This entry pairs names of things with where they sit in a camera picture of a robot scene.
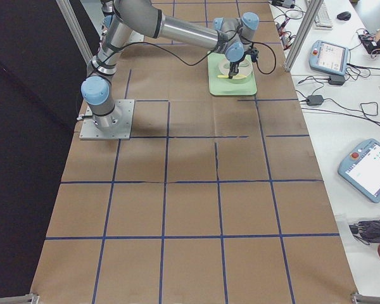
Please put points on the white keyboard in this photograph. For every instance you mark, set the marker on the white keyboard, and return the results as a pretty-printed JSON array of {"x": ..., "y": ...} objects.
[{"x": 322, "y": 20}]

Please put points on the black computer mouse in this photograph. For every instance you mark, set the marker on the black computer mouse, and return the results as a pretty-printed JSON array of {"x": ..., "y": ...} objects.
[{"x": 345, "y": 16}]

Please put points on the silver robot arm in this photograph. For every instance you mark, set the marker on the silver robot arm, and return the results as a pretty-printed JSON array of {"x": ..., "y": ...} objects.
[
  {"x": 229, "y": 36},
  {"x": 107, "y": 9}
]

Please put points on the blue teach pendant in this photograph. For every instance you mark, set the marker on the blue teach pendant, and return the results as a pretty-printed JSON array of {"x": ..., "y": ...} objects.
[
  {"x": 328, "y": 57},
  {"x": 361, "y": 168}
]

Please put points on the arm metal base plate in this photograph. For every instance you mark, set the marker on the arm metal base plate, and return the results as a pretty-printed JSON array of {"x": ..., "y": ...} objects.
[
  {"x": 135, "y": 37},
  {"x": 120, "y": 126}
]

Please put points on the white round plate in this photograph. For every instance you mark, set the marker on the white round plate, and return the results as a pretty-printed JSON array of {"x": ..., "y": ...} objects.
[{"x": 245, "y": 68}]

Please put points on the yellow plastic fork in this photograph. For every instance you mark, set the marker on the yellow plastic fork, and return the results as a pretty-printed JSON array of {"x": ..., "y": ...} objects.
[{"x": 239, "y": 76}]

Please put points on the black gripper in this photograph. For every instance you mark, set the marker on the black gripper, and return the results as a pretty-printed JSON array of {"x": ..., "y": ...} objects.
[{"x": 232, "y": 66}]

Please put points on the black folded umbrella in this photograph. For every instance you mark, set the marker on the black folded umbrella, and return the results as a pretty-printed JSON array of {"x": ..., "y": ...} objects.
[{"x": 367, "y": 231}]

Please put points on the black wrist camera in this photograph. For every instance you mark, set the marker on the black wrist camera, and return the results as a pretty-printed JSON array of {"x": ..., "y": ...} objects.
[{"x": 253, "y": 52}]

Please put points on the aluminium frame post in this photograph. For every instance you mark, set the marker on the aluminium frame post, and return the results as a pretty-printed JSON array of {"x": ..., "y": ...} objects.
[{"x": 302, "y": 33}]

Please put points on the black power adapter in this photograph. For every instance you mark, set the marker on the black power adapter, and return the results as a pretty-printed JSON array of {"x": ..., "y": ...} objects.
[
  {"x": 314, "y": 100},
  {"x": 336, "y": 80}
]

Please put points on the mint green tray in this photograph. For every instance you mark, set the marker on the mint green tray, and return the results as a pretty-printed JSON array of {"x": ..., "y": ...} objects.
[{"x": 224, "y": 87}]

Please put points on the near blue teach pendant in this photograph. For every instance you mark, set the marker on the near blue teach pendant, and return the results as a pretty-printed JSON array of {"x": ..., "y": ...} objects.
[{"x": 361, "y": 168}]

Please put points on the far blue teach pendant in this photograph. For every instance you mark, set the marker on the far blue teach pendant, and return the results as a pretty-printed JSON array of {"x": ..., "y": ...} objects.
[{"x": 328, "y": 57}]

